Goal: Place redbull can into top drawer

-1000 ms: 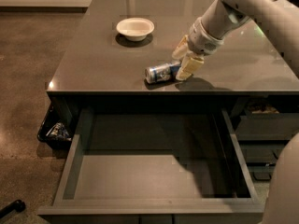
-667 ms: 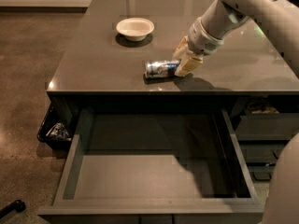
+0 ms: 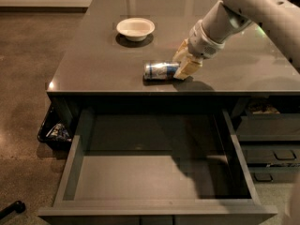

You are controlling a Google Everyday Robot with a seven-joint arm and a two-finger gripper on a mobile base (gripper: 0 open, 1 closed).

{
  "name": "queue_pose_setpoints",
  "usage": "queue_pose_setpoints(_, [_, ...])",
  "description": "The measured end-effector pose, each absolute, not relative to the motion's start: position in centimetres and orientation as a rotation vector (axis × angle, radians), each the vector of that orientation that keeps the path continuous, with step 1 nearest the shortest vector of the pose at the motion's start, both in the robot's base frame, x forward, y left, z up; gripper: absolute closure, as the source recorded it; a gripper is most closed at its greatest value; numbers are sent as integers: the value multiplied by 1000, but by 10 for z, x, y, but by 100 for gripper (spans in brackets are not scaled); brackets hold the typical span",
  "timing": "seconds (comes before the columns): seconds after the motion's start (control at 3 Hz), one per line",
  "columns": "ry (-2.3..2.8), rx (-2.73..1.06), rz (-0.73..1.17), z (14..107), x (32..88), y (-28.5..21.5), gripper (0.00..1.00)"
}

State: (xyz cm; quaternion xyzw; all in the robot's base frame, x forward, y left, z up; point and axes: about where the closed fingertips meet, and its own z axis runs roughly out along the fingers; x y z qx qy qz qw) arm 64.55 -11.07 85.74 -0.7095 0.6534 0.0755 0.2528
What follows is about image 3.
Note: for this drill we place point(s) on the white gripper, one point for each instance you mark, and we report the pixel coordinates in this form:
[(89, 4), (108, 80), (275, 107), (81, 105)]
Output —
[(202, 44)]

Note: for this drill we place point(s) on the blue silver redbull can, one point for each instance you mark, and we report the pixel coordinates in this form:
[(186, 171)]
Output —
[(159, 70)]

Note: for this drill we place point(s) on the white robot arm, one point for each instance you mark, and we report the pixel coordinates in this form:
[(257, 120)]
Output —
[(279, 19)]

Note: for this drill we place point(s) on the grey side drawer unit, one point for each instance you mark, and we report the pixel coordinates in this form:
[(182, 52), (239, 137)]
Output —
[(268, 129)]

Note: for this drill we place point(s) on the open grey top drawer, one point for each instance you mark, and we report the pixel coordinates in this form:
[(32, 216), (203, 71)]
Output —
[(156, 169)]

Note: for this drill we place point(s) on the white bowl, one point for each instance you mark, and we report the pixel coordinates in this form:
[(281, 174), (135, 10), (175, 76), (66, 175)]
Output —
[(135, 29)]

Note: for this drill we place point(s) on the grey cabinet with counter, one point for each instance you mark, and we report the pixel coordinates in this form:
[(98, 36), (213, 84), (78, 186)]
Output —
[(100, 63)]

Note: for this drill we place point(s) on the black bin with trash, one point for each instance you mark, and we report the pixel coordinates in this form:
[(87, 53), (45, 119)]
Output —
[(53, 132)]

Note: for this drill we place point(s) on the black floor object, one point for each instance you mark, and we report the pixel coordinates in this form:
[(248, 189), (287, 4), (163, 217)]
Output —
[(17, 207)]

